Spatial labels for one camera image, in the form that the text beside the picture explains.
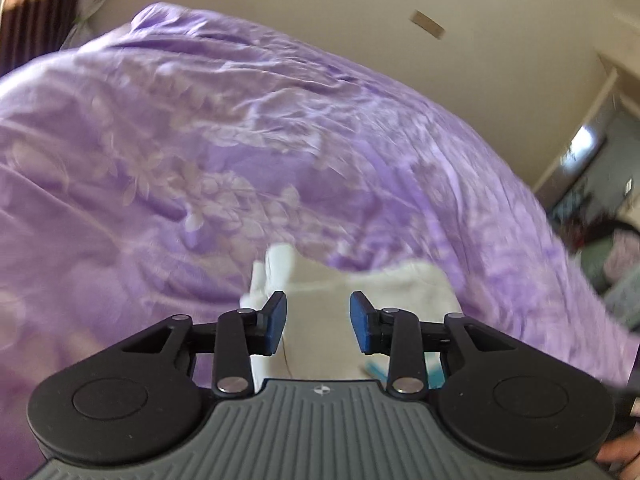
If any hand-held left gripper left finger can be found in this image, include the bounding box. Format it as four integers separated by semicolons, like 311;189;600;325
122;290;289;400

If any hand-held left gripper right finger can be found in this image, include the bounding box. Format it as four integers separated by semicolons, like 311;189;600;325
349;290;516;401

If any white small garment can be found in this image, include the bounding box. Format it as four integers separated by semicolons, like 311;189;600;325
239;242;463;394

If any person's right hand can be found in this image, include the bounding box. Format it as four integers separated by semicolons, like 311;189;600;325
596;431;640;467

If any pink cloth pile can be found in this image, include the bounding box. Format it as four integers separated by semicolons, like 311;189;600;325
602;227;640;287

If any purple floral blanket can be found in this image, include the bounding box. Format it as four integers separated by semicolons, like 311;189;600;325
0;2;637;480

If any brown tape strip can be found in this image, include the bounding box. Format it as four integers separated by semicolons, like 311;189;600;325
408;10;446;40

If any brown striped curtain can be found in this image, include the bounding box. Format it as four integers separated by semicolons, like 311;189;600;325
0;0;87;77

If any white door frame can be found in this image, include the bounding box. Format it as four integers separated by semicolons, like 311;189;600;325
532;52;640;202

